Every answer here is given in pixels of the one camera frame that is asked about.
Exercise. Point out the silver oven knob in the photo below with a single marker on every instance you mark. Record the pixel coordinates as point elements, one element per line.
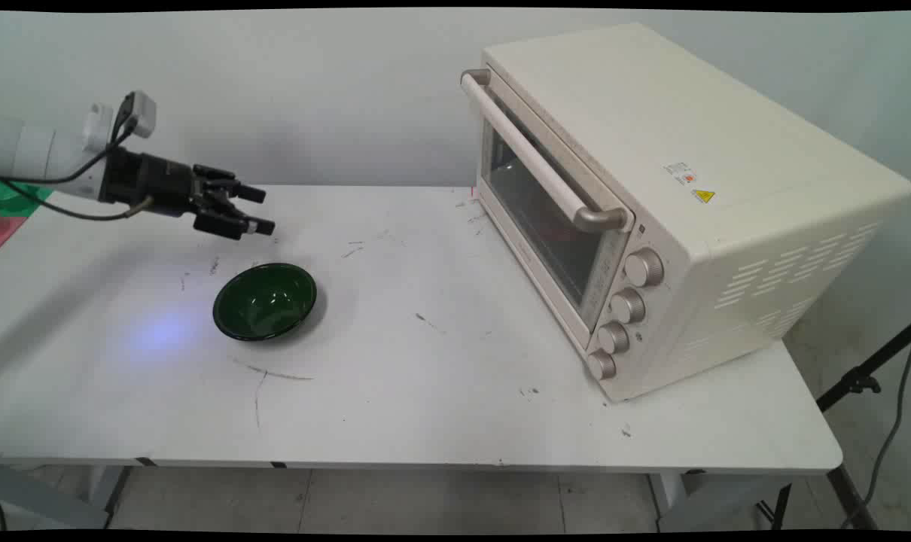
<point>613,338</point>
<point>644,268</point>
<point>601,365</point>
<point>627,306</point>

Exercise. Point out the green and red mat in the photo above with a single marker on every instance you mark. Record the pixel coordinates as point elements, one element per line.
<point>15,202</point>

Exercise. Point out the white table leg frame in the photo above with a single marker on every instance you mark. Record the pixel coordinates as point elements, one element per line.
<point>704,500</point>

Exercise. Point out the grey table leg frame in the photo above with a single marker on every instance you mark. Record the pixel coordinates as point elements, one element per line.
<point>49,497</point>

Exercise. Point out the black tripod stand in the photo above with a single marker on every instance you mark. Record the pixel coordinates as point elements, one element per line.
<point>851,382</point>

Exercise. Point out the white info sticker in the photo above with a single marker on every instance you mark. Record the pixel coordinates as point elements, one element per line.
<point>680,172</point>

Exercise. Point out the glass oven door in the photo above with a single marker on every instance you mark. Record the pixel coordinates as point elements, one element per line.
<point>538,203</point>

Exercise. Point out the dark green bowl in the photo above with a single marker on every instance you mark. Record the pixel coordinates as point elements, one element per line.
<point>263,302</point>

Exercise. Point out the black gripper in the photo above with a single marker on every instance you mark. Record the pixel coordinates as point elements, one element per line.
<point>150,183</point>

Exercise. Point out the yellow warning sticker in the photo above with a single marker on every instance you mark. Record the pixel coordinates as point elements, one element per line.
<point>703,196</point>

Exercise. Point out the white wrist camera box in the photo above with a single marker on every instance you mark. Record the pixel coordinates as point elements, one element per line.
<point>142,113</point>

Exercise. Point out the cream toaster oven body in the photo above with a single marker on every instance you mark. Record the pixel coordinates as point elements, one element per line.
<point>726,188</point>

